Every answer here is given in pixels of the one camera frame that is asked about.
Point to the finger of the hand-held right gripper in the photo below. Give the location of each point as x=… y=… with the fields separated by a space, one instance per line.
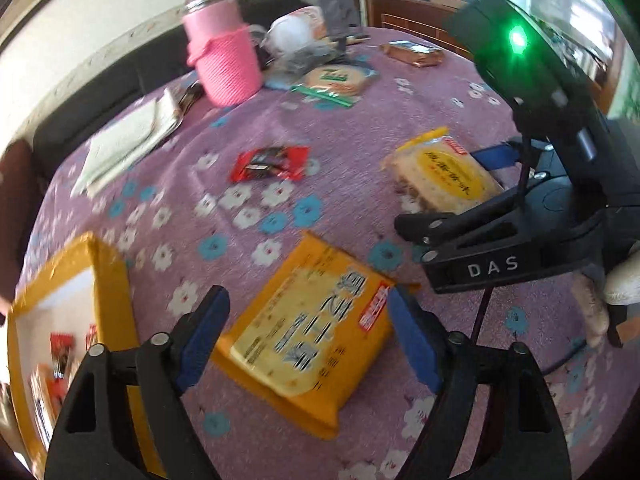
x=475 y=220
x=495 y=157

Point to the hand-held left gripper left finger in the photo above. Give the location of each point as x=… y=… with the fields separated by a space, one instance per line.
x=205 y=340

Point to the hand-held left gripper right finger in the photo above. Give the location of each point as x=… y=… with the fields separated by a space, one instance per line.
x=415 y=340

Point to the small yellow cracker packet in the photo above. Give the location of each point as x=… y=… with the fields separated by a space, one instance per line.
x=445 y=175

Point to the large yellow cracker packet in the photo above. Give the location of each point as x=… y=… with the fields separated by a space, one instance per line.
x=300 y=330

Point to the yellow cardboard box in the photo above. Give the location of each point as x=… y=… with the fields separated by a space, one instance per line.
x=105 y=280

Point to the person's right forearm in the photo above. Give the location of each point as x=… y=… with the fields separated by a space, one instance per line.
x=625 y=282

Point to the person's right hand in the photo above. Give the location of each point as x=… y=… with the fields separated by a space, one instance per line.
x=592 y=310

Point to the purple floral tablecloth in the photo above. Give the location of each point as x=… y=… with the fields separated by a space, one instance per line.
x=350 y=200

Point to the brown snack packet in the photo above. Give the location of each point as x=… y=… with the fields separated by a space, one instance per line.
x=412 y=55

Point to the red black candy packet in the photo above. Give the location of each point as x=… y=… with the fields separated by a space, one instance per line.
x=270 y=162
x=62 y=355

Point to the round cracker green packet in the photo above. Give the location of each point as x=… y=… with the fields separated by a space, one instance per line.
x=335 y=80

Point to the open paper notebook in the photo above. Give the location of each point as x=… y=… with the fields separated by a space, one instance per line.
x=125 y=145

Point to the grey cloth bag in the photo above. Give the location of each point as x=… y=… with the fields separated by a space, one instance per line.
x=340 y=12

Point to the dark clear plastic bag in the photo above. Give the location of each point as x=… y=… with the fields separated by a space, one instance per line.
x=305 y=60

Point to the white round container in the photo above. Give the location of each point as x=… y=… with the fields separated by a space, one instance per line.
x=295 y=32

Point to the maroon armchair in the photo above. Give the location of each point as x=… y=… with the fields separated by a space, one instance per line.
x=15 y=200

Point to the black sofa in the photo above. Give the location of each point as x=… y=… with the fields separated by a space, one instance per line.
x=90 y=110

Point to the bottle in pink knitted sleeve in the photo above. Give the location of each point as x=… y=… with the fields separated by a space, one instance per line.
x=225 y=60

